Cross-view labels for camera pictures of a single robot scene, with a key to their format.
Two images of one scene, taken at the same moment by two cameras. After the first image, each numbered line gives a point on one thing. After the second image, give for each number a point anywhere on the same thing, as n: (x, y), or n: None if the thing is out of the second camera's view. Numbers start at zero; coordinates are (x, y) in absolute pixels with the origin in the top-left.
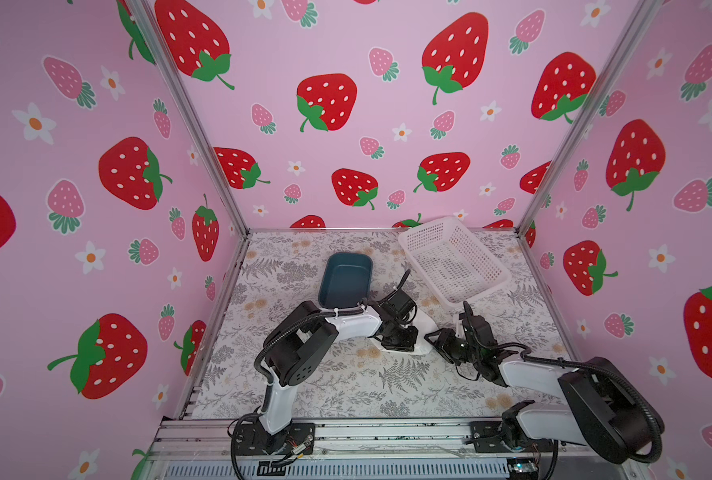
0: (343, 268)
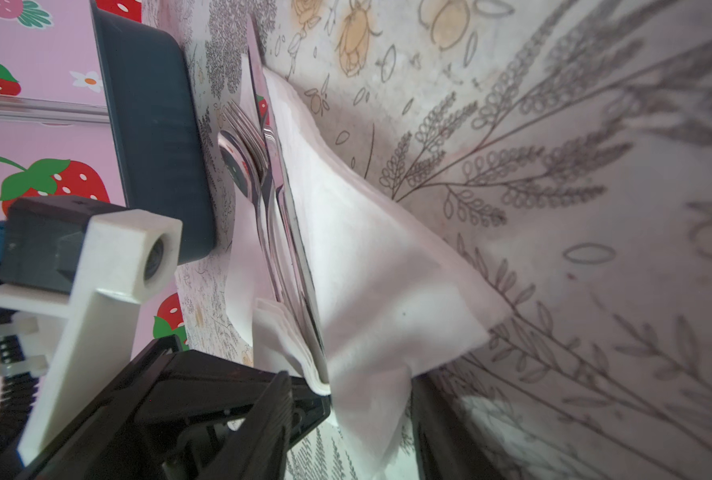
0: (160, 159)
